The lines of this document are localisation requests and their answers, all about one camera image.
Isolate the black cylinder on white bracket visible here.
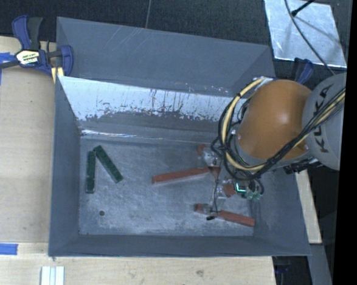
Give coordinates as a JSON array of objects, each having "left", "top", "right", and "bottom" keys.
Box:
[{"left": 282, "top": 157, "right": 323, "bottom": 177}]

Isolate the dark green flat block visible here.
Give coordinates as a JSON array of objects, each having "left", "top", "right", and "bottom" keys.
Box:
[
  {"left": 91, "top": 145, "right": 127, "bottom": 184},
  {"left": 84, "top": 150, "right": 99, "bottom": 194}
]

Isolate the grey metal bin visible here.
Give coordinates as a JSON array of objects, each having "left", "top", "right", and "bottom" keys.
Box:
[{"left": 40, "top": 16, "right": 327, "bottom": 275}]

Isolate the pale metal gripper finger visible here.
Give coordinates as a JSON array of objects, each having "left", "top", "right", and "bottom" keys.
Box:
[
  {"left": 200, "top": 149, "right": 222, "bottom": 170},
  {"left": 210, "top": 186, "right": 228, "bottom": 218}
]

